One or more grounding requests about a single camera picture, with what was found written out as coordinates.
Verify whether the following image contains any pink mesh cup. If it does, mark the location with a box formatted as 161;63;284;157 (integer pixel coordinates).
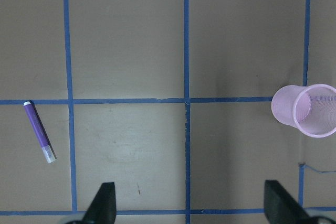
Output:
271;84;335;138

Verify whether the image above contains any purple highlighter pen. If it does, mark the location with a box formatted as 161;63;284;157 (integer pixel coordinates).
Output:
23;101;56;164

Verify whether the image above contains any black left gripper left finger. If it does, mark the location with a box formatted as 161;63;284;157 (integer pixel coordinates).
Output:
81;182;117;224

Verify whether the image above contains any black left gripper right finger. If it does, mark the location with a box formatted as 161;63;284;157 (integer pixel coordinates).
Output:
264;180;310;223

